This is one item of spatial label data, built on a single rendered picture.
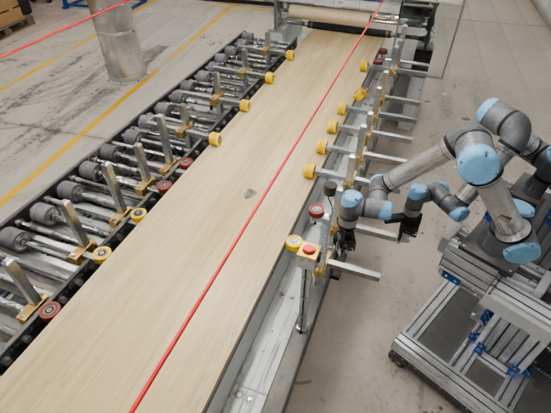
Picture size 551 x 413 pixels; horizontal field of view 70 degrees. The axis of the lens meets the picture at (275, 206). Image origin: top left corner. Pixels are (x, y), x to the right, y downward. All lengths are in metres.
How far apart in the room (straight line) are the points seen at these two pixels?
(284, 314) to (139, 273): 0.69
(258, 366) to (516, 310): 1.06
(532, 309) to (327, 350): 1.21
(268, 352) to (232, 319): 0.31
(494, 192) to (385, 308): 1.53
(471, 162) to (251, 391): 1.21
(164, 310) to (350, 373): 1.27
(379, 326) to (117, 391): 1.69
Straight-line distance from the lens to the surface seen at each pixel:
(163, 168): 2.48
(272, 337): 1.90
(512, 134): 1.79
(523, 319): 1.84
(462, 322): 2.66
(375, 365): 2.60
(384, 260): 3.07
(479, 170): 1.38
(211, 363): 1.55
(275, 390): 1.71
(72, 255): 2.07
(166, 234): 1.97
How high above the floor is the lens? 2.28
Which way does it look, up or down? 43 degrees down
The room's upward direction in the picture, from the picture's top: straight up
